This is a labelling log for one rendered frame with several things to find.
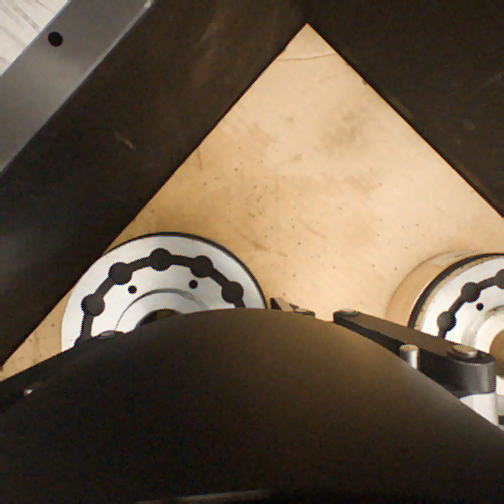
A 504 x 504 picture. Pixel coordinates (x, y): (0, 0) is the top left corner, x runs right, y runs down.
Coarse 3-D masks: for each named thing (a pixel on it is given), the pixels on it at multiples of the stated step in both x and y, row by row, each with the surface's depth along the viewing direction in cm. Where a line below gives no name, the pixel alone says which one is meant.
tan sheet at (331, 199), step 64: (320, 64) 17; (256, 128) 17; (320, 128) 17; (384, 128) 18; (192, 192) 17; (256, 192) 17; (320, 192) 18; (384, 192) 18; (448, 192) 18; (256, 256) 18; (320, 256) 18; (384, 256) 18
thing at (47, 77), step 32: (96, 0) 7; (128, 0) 7; (160, 0) 7; (64, 32) 7; (96, 32) 7; (128, 32) 7; (32, 64) 7; (64, 64) 7; (96, 64) 7; (0, 96) 7; (32, 96) 7; (64, 96) 7; (0, 128) 7; (32, 128) 7; (0, 160) 7; (32, 160) 7; (0, 192) 7
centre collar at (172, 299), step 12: (168, 288) 14; (144, 300) 13; (156, 300) 14; (168, 300) 14; (180, 300) 14; (192, 300) 14; (132, 312) 13; (144, 312) 14; (180, 312) 14; (120, 324) 13; (132, 324) 14
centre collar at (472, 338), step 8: (488, 312) 15; (496, 312) 15; (480, 320) 15; (488, 320) 15; (496, 320) 15; (472, 328) 15; (480, 328) 15; (488, 328) 15; (496, 328) 15; (472, 336) 15; (480, 336) 15; (488, 336) 15; (472, 344) 15; (480, 344) 15; (488, 344) 15; (488, 352) 15; (496, 376) 15
